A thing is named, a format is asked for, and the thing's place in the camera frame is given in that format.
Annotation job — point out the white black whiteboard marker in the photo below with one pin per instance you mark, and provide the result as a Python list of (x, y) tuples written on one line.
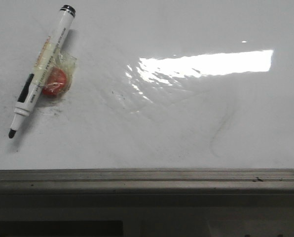
[(30, 92)]

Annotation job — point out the red round magnet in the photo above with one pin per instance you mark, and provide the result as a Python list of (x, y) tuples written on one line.
[(56, 82)]

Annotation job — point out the grey aluminium whiteboard frame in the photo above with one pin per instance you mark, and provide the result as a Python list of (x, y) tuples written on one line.
[(141, 202)]

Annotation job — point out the white glossy whiteboard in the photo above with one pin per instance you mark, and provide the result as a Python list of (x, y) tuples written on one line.
[(158, 84)]

